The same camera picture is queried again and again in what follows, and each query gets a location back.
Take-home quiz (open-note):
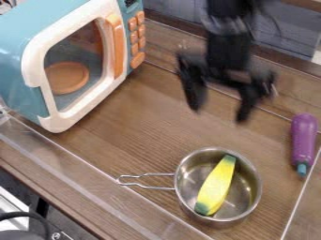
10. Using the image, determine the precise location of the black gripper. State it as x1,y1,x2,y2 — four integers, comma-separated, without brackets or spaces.
177,33,274,123

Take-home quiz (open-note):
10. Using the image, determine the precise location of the purple toy eggplant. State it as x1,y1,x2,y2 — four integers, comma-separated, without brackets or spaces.
290,113,318,177

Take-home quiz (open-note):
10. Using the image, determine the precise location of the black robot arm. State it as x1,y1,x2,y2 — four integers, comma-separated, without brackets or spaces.
177,0,276,123

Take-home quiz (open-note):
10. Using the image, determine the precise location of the orange microwave turntable plate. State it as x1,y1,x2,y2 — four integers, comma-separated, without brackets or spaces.
46,62,90,95

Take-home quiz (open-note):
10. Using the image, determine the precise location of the blue toy microwave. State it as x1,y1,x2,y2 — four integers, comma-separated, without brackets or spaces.
0,0,146,133

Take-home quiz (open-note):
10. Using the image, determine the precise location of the silver pot with wire handle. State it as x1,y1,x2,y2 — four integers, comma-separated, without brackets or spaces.
116,147,262,229

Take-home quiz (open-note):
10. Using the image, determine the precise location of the black cable lower left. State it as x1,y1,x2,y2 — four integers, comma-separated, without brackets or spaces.
0,211,51,240

